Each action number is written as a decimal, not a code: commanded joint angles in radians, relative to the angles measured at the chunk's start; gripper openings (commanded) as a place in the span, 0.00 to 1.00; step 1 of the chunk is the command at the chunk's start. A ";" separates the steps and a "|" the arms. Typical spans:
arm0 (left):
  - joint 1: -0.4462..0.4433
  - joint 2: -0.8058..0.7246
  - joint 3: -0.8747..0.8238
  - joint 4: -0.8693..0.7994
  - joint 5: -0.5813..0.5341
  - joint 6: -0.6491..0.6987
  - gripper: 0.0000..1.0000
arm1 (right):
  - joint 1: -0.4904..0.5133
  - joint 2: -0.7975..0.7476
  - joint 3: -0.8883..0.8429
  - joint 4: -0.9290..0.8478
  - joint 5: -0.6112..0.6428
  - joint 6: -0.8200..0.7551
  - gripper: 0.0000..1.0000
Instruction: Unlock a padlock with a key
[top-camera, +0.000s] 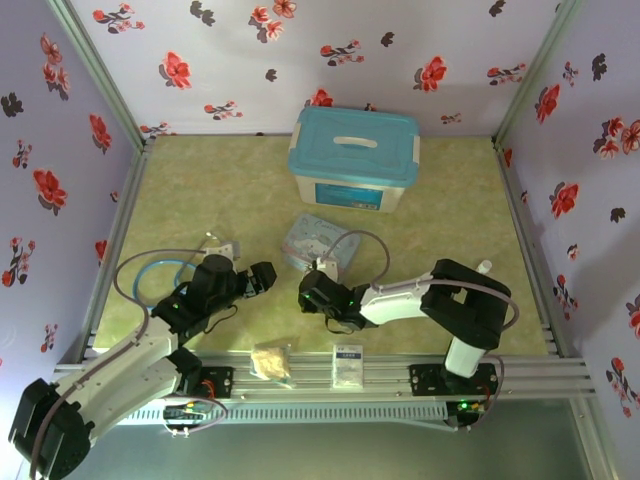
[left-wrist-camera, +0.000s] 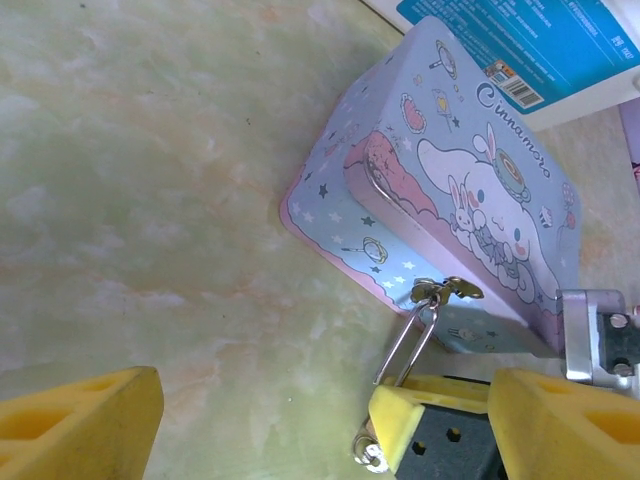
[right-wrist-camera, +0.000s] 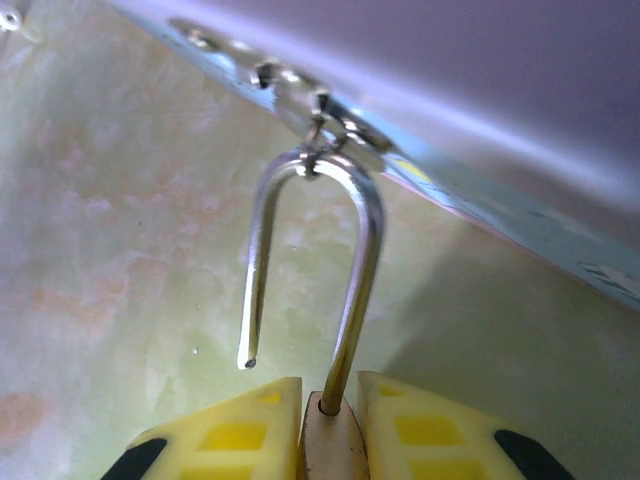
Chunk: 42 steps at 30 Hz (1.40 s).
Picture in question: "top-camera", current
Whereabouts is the white packet with blue label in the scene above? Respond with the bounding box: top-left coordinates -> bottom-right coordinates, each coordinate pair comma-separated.
331,343 -> 366,389

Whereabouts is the clear bag of beige contents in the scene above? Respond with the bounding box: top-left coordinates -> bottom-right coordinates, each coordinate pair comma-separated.
249,342 -> 295,390

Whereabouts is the left base circuit board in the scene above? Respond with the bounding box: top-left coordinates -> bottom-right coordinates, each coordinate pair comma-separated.
163,402 -> 209,427

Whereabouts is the base circuit board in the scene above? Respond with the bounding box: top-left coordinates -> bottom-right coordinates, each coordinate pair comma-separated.
455,398 -> 489,419
163,402 -> 209,427

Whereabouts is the blue lidded plastic storage box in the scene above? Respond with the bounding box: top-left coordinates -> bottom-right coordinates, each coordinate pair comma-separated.
287,105 -> 421,215

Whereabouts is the right base circuit board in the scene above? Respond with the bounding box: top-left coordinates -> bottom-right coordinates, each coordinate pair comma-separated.
455,398 -> 489,419

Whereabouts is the blue ring tube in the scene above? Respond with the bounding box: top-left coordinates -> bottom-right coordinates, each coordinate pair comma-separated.
135,259 -> 199,307

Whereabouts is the grey right arm cable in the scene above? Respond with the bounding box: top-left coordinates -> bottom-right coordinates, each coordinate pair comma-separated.
319,229 -> 520,361

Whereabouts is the aluminium front rail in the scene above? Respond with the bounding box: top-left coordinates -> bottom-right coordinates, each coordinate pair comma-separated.
42,351 -> 600,407

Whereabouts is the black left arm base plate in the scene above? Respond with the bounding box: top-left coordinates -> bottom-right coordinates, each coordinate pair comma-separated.
169,364 -> 236,401

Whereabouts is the white slotted cable duct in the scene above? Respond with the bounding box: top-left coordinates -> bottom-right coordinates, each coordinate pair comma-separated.
119,403 -> 449,427

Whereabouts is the aluminium side rail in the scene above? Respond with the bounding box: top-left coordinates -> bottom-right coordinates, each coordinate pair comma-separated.
492,139 -> 566,359
78,139 -> 157,362

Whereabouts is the grey left base cable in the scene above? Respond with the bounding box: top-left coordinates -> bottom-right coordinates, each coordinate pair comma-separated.
164,389 -> 229,439

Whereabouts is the grey base cable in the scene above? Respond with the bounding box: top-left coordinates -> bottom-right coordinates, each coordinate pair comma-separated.
164,389 -> 229,439
447,353 -> 507,434

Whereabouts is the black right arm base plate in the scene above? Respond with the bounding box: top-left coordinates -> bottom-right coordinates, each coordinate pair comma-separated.
408,363 -> 502,397

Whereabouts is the grey right base cable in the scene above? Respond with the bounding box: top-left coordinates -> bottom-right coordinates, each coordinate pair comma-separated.
447,353 -> 507,434

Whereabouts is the aluminium corner post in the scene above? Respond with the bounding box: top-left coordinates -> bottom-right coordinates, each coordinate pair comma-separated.
47,0 -> 154,149
493,0 -> 587,147

